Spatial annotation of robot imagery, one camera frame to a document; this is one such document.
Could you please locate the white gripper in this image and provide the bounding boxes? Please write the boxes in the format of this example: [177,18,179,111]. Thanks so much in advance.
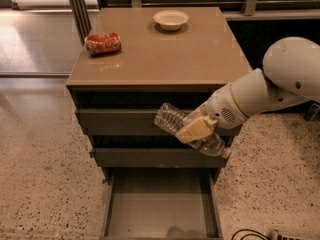
[175,84,248,143]

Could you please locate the clear plastic water bottle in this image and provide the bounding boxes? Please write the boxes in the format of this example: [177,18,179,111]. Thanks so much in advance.
[154,103,230,159]

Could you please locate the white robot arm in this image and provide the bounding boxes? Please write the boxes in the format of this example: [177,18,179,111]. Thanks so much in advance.
[176,37,320,143]

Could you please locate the brown drawer cabinet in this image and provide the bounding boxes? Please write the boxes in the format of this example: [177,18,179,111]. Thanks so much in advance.
[65,6,253,185]

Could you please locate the open bottom drawer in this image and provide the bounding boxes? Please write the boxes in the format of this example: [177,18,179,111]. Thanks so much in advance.
[99,169,224,240]

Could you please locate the middle drawer front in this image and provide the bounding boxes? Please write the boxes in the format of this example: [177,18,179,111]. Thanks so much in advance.
[92,148,227,168]

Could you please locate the top drawer front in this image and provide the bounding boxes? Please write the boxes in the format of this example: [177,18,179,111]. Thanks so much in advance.
[75,108,243,137]

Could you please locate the white bowl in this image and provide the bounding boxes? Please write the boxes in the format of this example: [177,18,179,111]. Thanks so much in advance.
[153,10,189,31]

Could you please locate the dark object on floor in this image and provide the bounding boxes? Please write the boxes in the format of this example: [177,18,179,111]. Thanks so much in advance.
[304,103,320,121]

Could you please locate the blue tape piece upper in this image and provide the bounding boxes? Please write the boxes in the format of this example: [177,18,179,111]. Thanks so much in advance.
[89,151,95,158]

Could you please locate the crushed red soda can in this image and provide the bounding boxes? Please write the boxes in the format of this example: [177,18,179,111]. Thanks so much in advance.
[85,32,122,56]

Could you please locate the black cable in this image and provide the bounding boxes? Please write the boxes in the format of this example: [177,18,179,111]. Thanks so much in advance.
[231,228,272,240]

